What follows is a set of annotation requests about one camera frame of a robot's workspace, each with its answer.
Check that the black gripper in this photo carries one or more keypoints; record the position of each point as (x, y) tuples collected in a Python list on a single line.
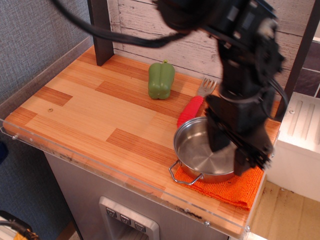
[(240, 120)]

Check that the metal pot with handles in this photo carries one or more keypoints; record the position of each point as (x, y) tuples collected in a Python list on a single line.
[(192, 148)]

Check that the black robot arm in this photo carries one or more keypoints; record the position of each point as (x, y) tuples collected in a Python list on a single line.
[(245, 31)]

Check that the orange cloth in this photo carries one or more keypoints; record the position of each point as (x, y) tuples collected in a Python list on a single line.
[(238, 191)]

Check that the white toy sink unit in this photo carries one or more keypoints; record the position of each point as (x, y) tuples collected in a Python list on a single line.
[(295, 163)]

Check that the clear acrylic edge guard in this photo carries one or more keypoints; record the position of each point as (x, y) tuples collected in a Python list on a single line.
[(131, 162)]

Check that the green toy bell pepper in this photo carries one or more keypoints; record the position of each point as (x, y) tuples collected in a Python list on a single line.
[(160, 80)]

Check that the silver dispenser panel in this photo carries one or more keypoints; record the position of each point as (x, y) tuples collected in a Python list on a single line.
[(122, 222)]

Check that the grey toy fridge cabinet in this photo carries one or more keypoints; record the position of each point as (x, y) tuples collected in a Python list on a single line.
[(82, 190)]

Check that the yellow object bottom left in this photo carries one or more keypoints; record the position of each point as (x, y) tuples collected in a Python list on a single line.
[(26, 235)]

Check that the fork with red handle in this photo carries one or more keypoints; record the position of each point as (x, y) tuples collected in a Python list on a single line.
[(190, 111)]

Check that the dark right shelf post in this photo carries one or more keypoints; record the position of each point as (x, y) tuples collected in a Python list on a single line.
[(304, 77)]

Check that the dark shelf post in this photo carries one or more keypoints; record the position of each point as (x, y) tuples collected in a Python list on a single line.
[(304, 77), (100, 21)]

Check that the dark left shelf post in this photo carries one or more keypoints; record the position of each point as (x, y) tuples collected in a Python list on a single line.
[(100, 21)]

